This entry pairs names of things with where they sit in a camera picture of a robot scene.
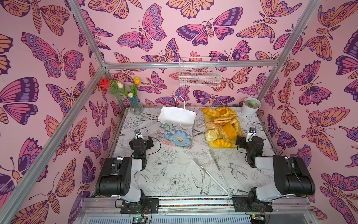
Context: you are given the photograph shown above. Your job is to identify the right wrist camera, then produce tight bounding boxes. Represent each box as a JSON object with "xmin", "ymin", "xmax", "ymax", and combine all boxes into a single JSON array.
[{"xmin": 246, "ymin": 127, "xmax": 257, "ymax": 141}]

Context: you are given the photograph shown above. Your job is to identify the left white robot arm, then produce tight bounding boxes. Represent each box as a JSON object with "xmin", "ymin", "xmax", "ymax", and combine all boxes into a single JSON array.
[{"xmin": 94, "ymin": 136, "xmax": 154, "ymax": 203}]

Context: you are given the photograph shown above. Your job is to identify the glass vase with flowers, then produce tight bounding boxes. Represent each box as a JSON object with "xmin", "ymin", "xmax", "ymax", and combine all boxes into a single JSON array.
[{"xmin": 99, "ymin": 77, "xmax": 144, "ymax": 115}]

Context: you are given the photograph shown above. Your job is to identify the yellow bread tray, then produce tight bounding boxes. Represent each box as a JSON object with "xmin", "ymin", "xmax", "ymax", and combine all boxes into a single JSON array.
[{"xmin": 201, "ymin": 107, "xmax": 243, "ymax": 148}]

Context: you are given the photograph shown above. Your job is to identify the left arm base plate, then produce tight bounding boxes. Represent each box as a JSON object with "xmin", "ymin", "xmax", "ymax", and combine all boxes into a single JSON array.
[{"xmin": 120, "ymin": 197, "xmax": 159, "ymax": 214}]

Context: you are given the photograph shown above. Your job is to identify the sandwich bun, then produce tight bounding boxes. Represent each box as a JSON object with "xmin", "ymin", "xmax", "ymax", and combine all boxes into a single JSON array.
[{"xmin": 213, "ymin": 117, "xmax": 232, "ymax": 125}]

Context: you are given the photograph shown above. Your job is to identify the white pot with succulent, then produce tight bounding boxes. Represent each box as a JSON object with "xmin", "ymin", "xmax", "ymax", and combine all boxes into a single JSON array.
[{"xmin": 242, "ymin": 98, "xmax": 261, "ymax": 116}]

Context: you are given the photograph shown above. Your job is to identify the white wire basket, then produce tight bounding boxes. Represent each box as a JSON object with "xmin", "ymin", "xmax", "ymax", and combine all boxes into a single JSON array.
[{"xmin": 178, "ymin": 61, "xmax": 222, "ymax": 88}]

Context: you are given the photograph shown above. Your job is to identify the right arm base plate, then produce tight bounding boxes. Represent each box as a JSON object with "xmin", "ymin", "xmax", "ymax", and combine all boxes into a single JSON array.
[{"xmin": 230, "ymin": 197, "xmax": 273, "ymax": 212}]

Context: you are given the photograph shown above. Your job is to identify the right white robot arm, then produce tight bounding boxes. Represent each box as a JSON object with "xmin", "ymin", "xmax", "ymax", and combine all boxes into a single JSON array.
[{"xmin": 235, "ymin": 136, "xmax": 316, "ymax": 203}]

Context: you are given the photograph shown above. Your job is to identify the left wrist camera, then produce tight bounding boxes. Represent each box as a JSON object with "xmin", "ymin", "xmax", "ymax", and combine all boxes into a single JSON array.
[{"xmin": 134, "ymin": 129, "xmax": 143, "ymax": 139}]

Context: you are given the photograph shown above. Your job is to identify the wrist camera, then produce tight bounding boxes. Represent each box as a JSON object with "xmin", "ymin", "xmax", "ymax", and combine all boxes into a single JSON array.
[
  {"xmin": 134, "ymin": 129, "xmax": 143, "ymax": 139},
  {"xmin": 246, "ymin": 127, "xmax": 257, "ymax": 141}
]

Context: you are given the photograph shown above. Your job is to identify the floral white paper bag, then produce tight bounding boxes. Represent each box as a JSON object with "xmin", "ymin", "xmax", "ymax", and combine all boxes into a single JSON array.
[{"xmin": 158, "ymin": 105, "xmax": 196, "ymax": 148}]

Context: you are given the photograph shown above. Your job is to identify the yellow glazed bread loaf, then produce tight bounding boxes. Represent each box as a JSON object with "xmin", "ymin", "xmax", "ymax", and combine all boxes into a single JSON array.
[{"xmin": 213, "ymin": 139, "xmax": 232, "ymax": 148}]

